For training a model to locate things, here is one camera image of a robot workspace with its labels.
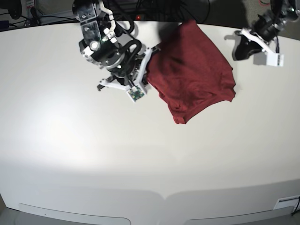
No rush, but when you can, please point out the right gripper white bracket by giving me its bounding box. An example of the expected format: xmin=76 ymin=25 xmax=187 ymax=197
xmin=97 ymin=46 xmax=161 ymax=92

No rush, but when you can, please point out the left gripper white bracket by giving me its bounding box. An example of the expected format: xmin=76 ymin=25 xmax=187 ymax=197
xmin=232 ymin=28 xmax=281 ymax=66

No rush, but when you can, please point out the dark red long-sleeve T-shirt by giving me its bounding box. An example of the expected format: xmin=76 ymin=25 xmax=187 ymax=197
xmin=147 ymin=20 xmax=236 ymax=124

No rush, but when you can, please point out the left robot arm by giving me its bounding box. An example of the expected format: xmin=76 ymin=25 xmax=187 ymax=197
xmin=232 ymin=0 xmax=300 ymax=67

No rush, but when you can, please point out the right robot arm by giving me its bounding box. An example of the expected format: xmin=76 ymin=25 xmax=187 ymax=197
xmin=72 ymin=0 xmax=160 ymax=102

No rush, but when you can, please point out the white label plate on table edge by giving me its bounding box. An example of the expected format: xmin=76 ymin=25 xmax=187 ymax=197
xmin=273 ymin=195 xmax=300 ymax=210

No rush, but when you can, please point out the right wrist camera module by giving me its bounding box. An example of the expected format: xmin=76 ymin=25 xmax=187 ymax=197
xmin=126 ymin=85 xmax=147 ymax=103

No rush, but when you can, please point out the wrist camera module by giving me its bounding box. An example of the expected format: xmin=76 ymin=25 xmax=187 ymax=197
xmin=126 ymin=85 xmax=147 ymax=103
xmin=266 ymin=52 xmax=284 ymax=67

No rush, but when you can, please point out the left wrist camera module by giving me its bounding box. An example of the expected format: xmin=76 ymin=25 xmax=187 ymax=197
xmin=266 ymin=52 xmax=284 ymax=67

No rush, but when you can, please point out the black power strip red switch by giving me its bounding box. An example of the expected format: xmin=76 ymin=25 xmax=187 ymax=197
xmin=114 ymin=14 xmax=144 ymax=21

